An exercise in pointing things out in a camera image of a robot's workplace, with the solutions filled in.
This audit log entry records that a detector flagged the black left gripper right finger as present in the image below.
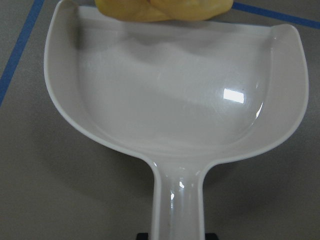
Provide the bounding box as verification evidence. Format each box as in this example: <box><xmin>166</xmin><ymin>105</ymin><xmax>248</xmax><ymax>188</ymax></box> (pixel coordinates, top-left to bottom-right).
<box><xmin>205</xmin><ymin>232</ymin><xmax>219</xmax><ymax>240</ymax></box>

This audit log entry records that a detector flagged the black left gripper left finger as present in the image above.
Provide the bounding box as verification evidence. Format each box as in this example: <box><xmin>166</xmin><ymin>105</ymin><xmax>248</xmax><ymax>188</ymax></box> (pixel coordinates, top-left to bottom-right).
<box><xmin>136</xmin><ymin>232</ymin><xmax>149</xmax><ymax>240</ymax></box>

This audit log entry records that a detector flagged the beige plastic dustpan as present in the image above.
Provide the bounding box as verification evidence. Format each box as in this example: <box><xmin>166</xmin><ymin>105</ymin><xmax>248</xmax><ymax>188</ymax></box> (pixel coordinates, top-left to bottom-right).
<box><xmin>44</xmin><ymin>0</ymin><xmax>309</xmax><ymax>240</ymax></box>

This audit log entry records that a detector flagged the yellow toy corn cob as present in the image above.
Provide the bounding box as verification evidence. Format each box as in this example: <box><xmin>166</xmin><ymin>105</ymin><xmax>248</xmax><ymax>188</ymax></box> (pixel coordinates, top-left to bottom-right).
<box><xmin>94</xmin><ymin>0</ymin><xmax>234</xmax><ymax>22</ymax></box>

